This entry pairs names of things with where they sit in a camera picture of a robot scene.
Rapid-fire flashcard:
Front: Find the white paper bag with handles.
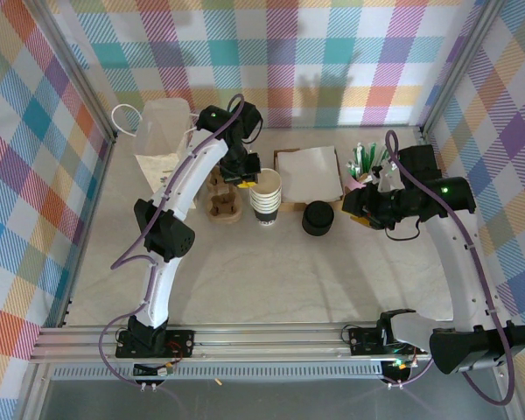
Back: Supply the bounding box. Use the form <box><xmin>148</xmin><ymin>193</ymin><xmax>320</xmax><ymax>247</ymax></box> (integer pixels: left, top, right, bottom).
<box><xmin>111</xmin><ymin>98</ymin><xmax>201</xmax><ymax>210</ymax></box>

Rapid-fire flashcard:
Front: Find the stack of cardboard cup carriers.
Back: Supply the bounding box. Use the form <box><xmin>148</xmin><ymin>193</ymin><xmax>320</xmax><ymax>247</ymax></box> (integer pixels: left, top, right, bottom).
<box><xmin>205</xmin><ymin>168</ymin><xmax>245</xmax><ymax>225</ymax></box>

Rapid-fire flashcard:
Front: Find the stack of paper cups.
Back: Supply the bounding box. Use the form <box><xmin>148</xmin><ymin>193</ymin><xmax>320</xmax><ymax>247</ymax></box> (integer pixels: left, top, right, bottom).
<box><xmin>248</xmin><ymin>185</ymin><xmax>282</xmax><ymax>228</ymax></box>

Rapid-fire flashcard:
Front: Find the stack of black cup lids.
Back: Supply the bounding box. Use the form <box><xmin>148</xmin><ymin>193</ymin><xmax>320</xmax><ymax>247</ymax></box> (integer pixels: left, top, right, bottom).
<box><xmin>301</xmin><ymin>199</ymin><xmax>336</xmax><ymax>237</ymax></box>

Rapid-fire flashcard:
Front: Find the small circuit board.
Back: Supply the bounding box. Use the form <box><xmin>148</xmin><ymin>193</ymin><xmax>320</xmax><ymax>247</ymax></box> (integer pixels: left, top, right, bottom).
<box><xmin>382</xmin><ymin>356</ymin><xmax>419</xmax><ymax>382</ymax></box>
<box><xmin>133</xmin><ymin>360</ymin><xmax>179</xmax><ymax>380</ymax></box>

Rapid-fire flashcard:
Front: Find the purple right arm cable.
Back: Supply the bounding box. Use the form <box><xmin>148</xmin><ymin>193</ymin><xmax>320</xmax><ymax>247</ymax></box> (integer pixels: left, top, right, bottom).
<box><xmin>384</xmin><ymin>129</ymin><xmax>518</xmax><ymax>407</ymax></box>

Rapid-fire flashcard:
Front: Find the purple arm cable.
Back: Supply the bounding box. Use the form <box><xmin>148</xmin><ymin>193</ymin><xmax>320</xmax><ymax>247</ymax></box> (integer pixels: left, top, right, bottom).
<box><xmin>98</xmin><ymin>94</ymin><xmax>246</xmax><ymax>386</ymax></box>
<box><xmin>384</xmin><ymin>129</ymin><xmax>518</xmax><ymax>407</ymax></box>

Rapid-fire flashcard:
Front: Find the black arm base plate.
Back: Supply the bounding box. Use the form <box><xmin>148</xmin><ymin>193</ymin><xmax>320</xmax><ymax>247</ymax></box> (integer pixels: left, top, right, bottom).
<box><xmin>115</xmin><ymin>328</ymin><xmax>197</xmax><ymax>361</ymax></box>
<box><xmin>346</xmin><ymin>326</ymin><xmax>432</xmax><ymax>358</ymax></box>

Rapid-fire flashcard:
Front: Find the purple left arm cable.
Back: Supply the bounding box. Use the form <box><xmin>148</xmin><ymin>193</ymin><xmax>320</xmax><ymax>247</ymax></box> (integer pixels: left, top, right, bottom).
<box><xmin>98</xmin><ymin>94</ymin><xmax>246</xmax><ymax>386</ymax></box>

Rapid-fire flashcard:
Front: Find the aluminium frame post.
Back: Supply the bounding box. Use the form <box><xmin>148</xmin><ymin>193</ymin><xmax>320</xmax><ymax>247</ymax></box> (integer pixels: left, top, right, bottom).
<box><xmin>417</xmin><ymin>0</ymin><xmax>507</xmax><ymax>137</ymax></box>
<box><xmin>28</xmin><ymin>0</ymin><xmax>118</xmax><ymax>145</ymax></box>

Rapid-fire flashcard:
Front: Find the aluminium frame side rail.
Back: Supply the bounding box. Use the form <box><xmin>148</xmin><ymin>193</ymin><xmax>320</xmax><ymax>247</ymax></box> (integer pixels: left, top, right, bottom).
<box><xmin>60</xmin><ymin>135</ymin><xmax>117</xmax><ymax>329</ymax></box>

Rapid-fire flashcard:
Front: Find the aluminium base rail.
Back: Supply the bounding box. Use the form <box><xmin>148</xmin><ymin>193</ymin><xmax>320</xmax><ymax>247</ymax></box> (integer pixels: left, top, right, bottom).
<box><xmin>29</xmin><ymin>325</ymin><xmax>511</xmax><ymax>365</ymax></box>

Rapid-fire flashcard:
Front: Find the grey slotted cable duct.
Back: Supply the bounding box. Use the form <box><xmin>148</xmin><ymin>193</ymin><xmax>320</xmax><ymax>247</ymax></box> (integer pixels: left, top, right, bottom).
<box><xmin>51</xmin><ymin>365</ymin><xmax>389</xmax><ymax>381</ymax></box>

